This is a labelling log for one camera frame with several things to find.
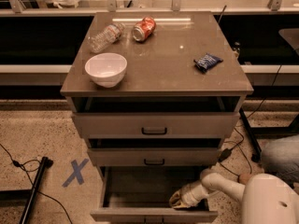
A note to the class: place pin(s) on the grey bottom drawer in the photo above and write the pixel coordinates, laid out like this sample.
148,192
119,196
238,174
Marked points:
140,195

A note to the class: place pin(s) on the grey top drawer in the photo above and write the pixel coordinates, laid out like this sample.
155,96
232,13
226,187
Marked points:
155,125

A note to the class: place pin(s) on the crushed orange soda can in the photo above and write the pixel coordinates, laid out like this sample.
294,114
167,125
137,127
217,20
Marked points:
143,29

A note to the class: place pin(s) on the metal railing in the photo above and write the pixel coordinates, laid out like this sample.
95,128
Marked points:
149,0

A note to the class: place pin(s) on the grey drawer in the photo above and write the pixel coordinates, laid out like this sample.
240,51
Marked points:
154,156
140,195
155,125

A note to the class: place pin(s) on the black power adapter with cable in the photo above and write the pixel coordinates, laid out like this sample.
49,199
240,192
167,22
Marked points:
226,153

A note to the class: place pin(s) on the blue snack packet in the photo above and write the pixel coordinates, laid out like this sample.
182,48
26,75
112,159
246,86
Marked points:
207,62

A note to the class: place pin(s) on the grey middle drawer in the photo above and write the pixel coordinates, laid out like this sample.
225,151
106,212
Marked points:
154,156

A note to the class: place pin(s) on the clear plastic water bottle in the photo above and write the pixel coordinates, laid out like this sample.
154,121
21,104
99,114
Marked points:
109,35

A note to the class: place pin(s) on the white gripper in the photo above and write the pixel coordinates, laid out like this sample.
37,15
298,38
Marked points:
189,193

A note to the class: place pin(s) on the blue tape cross mark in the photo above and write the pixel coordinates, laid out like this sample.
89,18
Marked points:
76,174

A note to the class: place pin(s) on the tan work boot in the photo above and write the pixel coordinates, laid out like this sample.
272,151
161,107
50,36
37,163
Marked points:
244,178

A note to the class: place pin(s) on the black stand leg left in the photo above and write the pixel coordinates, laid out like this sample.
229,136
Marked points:
44,164

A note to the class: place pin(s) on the black stand leg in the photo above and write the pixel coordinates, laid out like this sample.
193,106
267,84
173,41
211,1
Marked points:
254,133
44,164

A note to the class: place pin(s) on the white bowl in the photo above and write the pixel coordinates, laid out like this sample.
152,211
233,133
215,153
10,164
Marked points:
106,69

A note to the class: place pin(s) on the grey drawer cabinet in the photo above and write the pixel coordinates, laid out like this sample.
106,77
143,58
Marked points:
161,76

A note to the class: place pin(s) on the black stand leg right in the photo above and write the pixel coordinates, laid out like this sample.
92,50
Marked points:
254,133

